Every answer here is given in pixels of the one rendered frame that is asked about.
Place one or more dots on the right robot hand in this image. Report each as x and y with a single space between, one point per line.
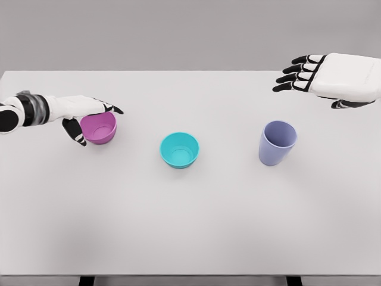
342 77

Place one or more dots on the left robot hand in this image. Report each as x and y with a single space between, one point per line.
81 106

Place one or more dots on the purple bowl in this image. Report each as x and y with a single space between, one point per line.
99 128

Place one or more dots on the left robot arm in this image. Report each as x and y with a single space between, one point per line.
26 110

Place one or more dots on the lavender cup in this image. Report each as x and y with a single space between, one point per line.
275 144

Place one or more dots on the teal bowl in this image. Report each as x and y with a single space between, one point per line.
179 151

